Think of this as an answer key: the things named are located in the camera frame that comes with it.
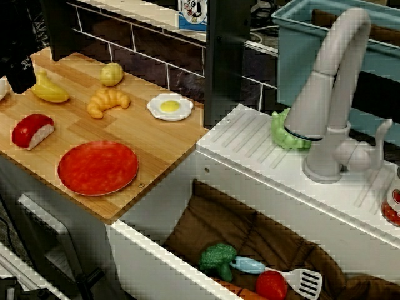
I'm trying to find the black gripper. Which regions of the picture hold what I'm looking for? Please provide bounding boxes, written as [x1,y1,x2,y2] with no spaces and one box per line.
[0,0,36,95]

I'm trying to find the red and white toy sushi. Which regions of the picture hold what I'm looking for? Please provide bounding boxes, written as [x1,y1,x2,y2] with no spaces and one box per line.
[11,113,56,151]

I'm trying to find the red round plate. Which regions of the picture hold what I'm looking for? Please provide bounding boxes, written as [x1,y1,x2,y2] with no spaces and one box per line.
[57,140,140,197]

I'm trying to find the yellow toy banana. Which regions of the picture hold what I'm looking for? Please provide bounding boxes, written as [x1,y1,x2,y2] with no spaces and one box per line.
[30,69,71,104]

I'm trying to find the orange toy croissant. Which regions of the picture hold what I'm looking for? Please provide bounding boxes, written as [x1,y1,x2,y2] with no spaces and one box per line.
[86,88,131,120]

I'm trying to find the yellow toy potato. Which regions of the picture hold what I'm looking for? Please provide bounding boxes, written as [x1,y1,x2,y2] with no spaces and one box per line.
[99,62,125,88]

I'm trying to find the toy fried egg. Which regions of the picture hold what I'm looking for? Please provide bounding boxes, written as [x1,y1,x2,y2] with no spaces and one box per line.
[146,92,194,122]

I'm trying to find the blue white milk carton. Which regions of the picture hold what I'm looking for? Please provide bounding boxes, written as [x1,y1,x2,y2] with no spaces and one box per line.
[177,0,209,33]

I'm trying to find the brown cloth in sink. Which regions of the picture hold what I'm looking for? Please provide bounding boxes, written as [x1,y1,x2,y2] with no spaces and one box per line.
[163,179,400,300]

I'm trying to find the white toy sink unit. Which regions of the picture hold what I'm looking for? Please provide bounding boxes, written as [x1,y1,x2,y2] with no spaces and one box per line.
[105,104,400,300]

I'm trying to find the green toy grapes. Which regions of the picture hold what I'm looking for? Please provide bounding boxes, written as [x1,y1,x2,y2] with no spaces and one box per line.
[270,108,313,152]

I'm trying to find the green toy broccoli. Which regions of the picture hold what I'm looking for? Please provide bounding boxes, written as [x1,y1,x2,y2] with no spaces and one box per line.
[199,242,238,283]

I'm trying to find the teal plastic bin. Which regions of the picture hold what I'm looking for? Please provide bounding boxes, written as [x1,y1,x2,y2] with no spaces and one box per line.
[270,0,400,126]

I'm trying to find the orange toy carrot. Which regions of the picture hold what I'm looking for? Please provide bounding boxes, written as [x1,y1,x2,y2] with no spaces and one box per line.
[208,276,270,300]

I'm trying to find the red toy tomato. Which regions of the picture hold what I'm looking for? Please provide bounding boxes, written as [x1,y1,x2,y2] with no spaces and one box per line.
[255,270,289,300]

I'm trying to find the tomato print can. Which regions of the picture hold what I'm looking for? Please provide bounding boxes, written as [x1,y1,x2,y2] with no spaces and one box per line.
[380,165,400,228]

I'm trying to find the wide black shelf post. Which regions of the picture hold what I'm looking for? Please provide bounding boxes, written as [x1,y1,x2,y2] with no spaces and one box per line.
[39,0,79,62]

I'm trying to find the aluminium frame rail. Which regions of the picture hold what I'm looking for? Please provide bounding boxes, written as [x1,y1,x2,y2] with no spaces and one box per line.
[0,242,65,300]

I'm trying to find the narrow black shelf post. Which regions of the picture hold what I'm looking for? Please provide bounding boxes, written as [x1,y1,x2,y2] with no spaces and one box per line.
[204,0,251,129]

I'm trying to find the white cable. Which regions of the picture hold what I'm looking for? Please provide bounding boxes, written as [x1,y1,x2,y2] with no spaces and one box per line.
[249,24,279,44]

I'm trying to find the white spatula with blue handle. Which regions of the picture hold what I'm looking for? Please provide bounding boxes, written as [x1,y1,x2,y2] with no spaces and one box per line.
[231,256,323,300]

